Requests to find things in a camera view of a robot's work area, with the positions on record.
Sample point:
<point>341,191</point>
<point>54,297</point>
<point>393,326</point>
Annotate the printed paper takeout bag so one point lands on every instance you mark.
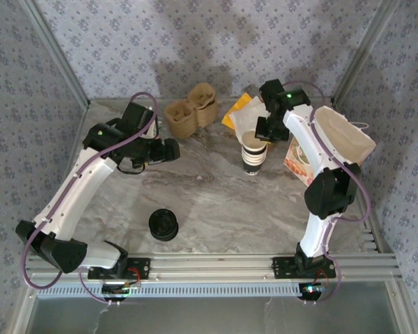
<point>341,135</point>

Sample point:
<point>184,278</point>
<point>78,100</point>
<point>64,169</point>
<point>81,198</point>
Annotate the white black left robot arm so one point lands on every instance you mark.
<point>80,188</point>

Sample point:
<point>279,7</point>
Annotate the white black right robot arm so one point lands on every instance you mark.
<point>304,139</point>

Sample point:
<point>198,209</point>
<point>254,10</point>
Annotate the stack of white napkins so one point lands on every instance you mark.
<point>244,120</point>

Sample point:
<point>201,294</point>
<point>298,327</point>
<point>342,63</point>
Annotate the stack of brown pulp carriers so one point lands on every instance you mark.
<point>181,118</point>

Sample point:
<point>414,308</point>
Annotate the stack of black cup lids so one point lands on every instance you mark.
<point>163,224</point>

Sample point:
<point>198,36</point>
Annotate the small circuit board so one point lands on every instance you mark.
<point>310,289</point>
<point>115,289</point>

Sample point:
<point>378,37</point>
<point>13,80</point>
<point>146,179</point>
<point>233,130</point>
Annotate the grey metal sheet panel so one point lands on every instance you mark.
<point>209,316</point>

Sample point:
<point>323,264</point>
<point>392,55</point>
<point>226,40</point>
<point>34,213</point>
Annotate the aluminium frame post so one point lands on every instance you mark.
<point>78,87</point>
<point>377,24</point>

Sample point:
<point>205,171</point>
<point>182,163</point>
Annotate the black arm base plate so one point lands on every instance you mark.
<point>143,266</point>
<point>282,268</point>

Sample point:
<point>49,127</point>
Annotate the aluminium mounting rail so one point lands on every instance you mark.
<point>212,268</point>

